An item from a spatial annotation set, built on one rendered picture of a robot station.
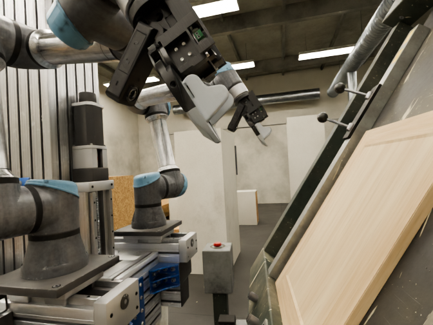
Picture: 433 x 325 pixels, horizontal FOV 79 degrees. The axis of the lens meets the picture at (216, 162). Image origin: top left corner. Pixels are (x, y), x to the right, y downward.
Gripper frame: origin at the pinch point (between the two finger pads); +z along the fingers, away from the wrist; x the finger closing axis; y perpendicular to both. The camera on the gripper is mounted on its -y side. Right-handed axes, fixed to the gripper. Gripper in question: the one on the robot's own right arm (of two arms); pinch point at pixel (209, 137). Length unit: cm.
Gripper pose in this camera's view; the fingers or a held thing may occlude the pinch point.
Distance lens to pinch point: 35.7
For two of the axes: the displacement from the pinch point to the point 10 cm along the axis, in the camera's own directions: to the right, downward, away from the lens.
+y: 8.3, -5.2, -2.0
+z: 5.0, 8.6, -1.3
